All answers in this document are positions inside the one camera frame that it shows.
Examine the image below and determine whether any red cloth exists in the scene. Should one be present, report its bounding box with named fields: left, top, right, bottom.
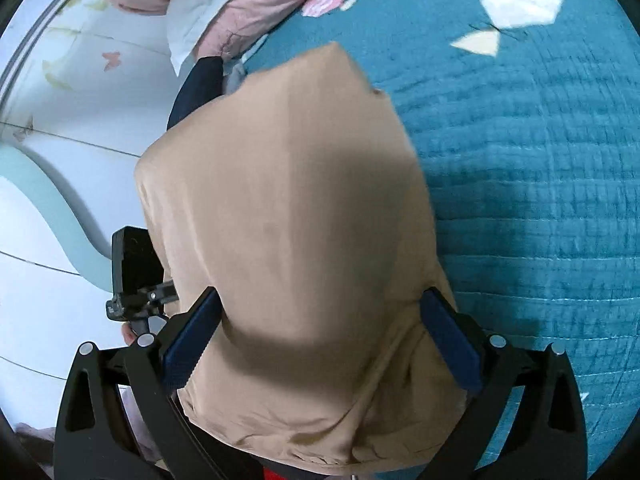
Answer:
left=262, top=465, right=303, bottom=480

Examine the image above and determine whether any teal quilted blanket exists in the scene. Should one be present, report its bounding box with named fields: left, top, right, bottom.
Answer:
left=240, top=0, right=640, bottom=480

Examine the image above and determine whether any pink padded jacket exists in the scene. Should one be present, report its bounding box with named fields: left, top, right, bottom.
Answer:
left=107, top=0, right=347, bottom=77

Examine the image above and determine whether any navy garment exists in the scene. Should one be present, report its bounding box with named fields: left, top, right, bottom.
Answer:
left=167, top=55, right=224, bottom=128

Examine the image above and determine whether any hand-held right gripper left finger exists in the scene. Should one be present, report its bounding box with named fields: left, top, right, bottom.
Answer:
left=52, top=286, right=223, bottom=480

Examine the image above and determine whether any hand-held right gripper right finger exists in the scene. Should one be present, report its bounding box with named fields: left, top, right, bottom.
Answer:
left=420, top=287, right=588, bottom=480

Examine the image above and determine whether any white and teal bed frame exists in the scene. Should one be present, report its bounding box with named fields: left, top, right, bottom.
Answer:
left=0, top=0, right=186, bottom=441

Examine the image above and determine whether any tan jacket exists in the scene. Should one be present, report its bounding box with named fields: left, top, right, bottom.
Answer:
left=134, top=42, right=473, bottom=471

